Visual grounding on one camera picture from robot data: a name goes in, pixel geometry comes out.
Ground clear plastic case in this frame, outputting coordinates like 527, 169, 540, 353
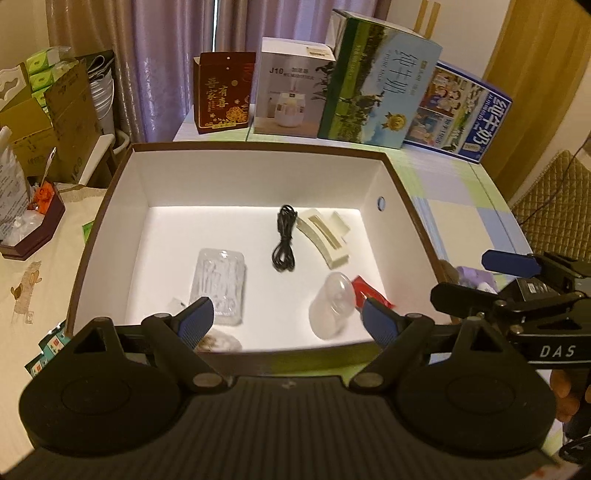
189, 248, 247, 328

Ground chair with quilted cover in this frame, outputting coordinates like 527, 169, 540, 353
510, 150, 591, 259

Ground plaid tablecloth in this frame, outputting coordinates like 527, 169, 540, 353
173, 122, 591, 462

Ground cotton swab bag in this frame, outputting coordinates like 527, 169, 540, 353
168, 298, 243, 354

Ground red gift box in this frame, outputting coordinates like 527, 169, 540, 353
192, 52, 256, 136

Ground cardboard carton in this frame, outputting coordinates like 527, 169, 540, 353
0, 97, 54, 178
44, 60, 105, 185

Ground colourful booklets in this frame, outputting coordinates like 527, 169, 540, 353
25, 318, 70, 379

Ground brown cardboard box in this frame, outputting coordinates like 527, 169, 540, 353
65, 142, 453, 356

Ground purple bottle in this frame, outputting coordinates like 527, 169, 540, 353
455, 265, 499, 294

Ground stack of white bowls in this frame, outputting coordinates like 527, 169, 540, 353
76, 50, 116, 137

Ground dark wooden tray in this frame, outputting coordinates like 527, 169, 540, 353
0, 182, 66, 261

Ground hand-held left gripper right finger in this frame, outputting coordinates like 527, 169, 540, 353
349, 298, 509, 393

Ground light wooden slats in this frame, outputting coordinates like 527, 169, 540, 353
416, 0, 441, 38

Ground metal spoon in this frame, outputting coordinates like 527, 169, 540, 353
32, 147, 57, 195

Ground red packet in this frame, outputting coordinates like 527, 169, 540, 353
351, 276, 399, 310

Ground cream hair claw clip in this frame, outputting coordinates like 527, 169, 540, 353
295, 208, 354, 269

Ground white humidifier box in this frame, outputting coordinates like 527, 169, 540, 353
253, 37, 337, 137

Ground clear round plastic container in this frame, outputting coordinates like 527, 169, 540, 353
308, 272, 361, 340

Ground white carved chair back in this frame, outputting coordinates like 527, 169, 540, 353
0, 62, 29, 114

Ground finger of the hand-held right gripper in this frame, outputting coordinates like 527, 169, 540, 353
481, 250, 591, 289
430, 282, 580, 330

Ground white furniture panel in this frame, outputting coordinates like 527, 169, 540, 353
78, 130, 132, 188

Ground purple curtain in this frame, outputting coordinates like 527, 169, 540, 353
46, 0, 393, 144

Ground white printed plastic bag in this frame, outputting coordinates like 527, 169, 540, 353
0, 124, 33, 243

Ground orange ornament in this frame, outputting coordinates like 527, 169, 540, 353
34, 181, 58, 214

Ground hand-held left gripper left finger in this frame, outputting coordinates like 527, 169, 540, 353
69, 298, 228, 394

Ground black cable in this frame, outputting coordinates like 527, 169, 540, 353
271, 204, 297, 273

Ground blue milk carton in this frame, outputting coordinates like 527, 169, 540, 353
403, 60, 513, 164

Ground person's right hand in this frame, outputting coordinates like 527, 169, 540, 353
549, 368, 591, 423

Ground wooden door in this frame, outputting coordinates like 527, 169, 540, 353
482, 0, 591, 204

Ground beige printed tablecloth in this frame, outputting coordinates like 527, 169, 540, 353
0, 182, 114, 462

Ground green milk carton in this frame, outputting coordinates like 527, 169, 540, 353
318, 9, 443, 149

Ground black product box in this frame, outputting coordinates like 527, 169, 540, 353
501, 276, 561, 305

